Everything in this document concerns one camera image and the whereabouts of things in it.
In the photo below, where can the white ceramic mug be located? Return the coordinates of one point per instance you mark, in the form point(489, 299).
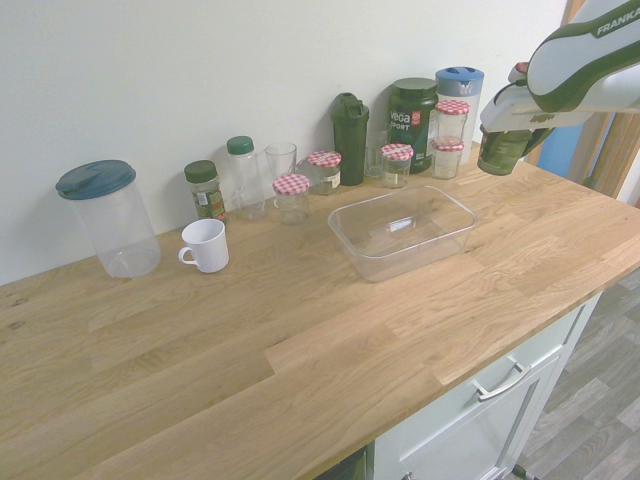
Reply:
point(207, 247)

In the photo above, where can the clear rectangular plastic container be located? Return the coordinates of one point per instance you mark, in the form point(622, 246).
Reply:
point(400, 240)

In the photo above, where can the labelled spice jar dark lid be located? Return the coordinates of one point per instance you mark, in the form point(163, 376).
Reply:
point(207, 197)

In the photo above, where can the blue door panel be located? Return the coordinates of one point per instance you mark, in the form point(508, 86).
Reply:
point(560, 150)

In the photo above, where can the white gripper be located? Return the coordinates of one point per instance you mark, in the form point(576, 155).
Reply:
point(510, 112)

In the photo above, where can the tall white canister blue lid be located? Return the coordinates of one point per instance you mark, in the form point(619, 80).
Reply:
point(462, 82)

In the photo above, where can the dark Vega Sport protein tub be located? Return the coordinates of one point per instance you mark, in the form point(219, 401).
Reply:
point(410, 115)

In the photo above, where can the white kitchen base cabinet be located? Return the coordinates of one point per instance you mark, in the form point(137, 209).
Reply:
point(480, 400)

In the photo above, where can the clear bottle green cap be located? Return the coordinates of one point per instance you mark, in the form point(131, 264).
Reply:
point(245, 175)

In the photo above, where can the clear faceted glass tumbler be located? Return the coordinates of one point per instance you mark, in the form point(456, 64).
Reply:
point(375, 155)

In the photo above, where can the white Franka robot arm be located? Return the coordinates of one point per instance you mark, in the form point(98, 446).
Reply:
point(575, 55)

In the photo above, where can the clear drinking glass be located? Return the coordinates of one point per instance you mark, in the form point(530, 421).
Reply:
point(280, 160)

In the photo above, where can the glass jar red checked lid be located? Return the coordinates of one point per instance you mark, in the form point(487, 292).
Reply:
point(451, 122)
point(446, 160)
point(326, 172)
point(396, 167)
point(291, 200)

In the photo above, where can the dark labelled cereal jar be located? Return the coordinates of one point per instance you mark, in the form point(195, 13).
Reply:
point(500, 152)

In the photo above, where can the tall clear pitcher teal lid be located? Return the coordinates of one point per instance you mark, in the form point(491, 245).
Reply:
point(117, 220)

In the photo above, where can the dark green shaker bottle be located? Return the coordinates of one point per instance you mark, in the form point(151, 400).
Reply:
point(350, 140)

